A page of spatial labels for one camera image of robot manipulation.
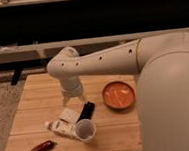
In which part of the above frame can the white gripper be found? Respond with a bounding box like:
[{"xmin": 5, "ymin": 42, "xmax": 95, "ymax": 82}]
[{"xmin": 59, "ymin": 77, "xmax": 86, "ymax": 107}]

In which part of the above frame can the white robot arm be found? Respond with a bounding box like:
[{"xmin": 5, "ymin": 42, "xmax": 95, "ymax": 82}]
[{"xmin": 47, "ymin": 31, "xmax": 189, "ymax": 151}]

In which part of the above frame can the white ceramic cup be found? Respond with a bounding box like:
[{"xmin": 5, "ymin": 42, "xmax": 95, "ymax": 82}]
[{"xmin": 75, "ymin": 119, "xmax": 96, "ymax": 143}]

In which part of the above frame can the black rectangular object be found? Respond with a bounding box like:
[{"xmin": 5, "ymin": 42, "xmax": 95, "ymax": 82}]
[{"xmin": 78, "ymin": 102, "xmax": 95, "ymax": 121}]

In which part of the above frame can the wooden table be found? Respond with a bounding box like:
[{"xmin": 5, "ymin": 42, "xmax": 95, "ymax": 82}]
[{"xmin": 5, "ymin": 74, "xmax": 142, "ymax": 151}]

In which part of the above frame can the orange bowl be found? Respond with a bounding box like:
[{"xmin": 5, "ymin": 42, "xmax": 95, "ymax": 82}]
[{"xmin": 102, "ymin": 81, "xmax": 136, "ymax": 110}]

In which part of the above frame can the dark red chili pepper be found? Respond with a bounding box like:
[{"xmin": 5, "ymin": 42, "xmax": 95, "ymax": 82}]
[{"xmin": 30, "ymin": 140, "xmax": 55, "ymax": 151}]

